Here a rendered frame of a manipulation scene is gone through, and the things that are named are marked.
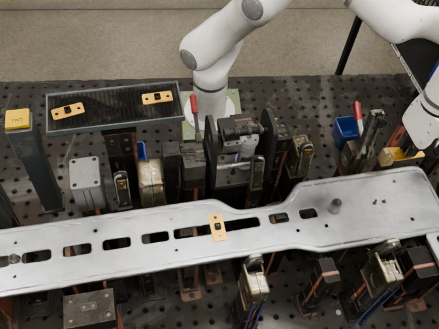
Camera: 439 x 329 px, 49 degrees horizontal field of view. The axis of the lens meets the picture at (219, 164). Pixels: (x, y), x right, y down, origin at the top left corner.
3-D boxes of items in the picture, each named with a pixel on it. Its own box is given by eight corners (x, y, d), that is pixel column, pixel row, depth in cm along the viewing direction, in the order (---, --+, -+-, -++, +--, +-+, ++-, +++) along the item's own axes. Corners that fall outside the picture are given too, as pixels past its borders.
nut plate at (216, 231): (227, 239, 130) (227, 237, 129) (213, 242, 129) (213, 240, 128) (221, 213, 135) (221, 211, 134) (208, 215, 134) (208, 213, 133)
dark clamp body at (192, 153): (179, 238, 163) (178, 176, 131) (173, 204, 170) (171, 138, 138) (210, 233, 164) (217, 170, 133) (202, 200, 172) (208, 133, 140)
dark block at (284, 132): (257, 212, 170) (276, 140, 135) (252, 196, 174) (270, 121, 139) (270, 210, 171) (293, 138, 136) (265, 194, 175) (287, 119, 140)
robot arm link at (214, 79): (185, 79, 164) (183, 27, 144) (221, 50, 172) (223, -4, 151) (211, 98, 161) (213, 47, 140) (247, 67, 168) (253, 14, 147)
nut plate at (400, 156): (394, 161, 118) (395, 158, 117) (387, 149, 120) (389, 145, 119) (424, 156, 119) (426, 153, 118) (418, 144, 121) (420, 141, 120)
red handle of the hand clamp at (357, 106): (358, 155, 141) (351, 101, 141) (355, 155, 143) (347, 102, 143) (372, 153, 142) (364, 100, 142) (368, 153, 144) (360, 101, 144)
